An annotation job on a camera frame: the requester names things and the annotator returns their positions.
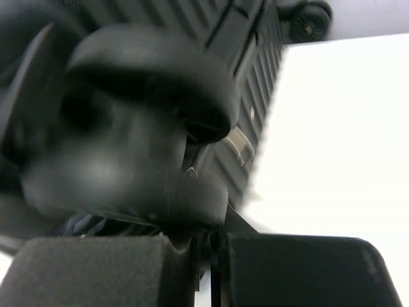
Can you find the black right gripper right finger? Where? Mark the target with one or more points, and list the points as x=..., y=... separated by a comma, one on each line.
x=249, y=268

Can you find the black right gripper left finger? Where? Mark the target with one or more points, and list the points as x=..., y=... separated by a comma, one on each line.
x=100, y=271

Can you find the black hard-shell suitcase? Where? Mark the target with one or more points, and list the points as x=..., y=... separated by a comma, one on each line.
x=134, y=117

